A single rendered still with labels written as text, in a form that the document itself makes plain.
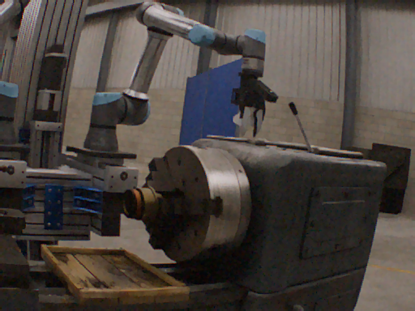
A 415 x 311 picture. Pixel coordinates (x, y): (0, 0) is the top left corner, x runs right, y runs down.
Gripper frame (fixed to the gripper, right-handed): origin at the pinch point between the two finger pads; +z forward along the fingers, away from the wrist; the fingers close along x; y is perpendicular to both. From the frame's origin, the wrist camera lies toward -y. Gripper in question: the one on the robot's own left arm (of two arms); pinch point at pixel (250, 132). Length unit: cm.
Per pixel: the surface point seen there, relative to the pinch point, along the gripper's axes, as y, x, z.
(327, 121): 666, -817, -57
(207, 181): -24.8, 32.1, 12.5
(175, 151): -9.0, 32.1, 7.2
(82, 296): -30, 66, 40
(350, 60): 591, -815, -224
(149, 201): -16.0, 42.3, 19.5
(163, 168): -7.0, 34.0, 12.0
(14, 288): -35, 85, 37
